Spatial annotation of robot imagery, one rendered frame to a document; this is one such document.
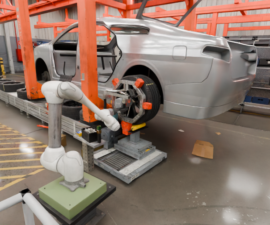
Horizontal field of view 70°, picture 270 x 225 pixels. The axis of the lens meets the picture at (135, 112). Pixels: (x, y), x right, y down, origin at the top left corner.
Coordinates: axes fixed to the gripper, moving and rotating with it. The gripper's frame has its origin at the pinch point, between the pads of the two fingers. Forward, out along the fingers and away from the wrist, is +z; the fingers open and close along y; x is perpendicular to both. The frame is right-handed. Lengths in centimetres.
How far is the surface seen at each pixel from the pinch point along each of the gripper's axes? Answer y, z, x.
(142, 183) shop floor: 33, -3, -83
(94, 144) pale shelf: -13, -34, -38
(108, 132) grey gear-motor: -40, 11, -44
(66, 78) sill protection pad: -205, 48, 11
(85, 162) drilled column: -34, -33, -70
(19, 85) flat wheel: -490, 57, -37
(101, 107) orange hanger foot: -62, 17, -13
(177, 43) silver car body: 36, 46, 75
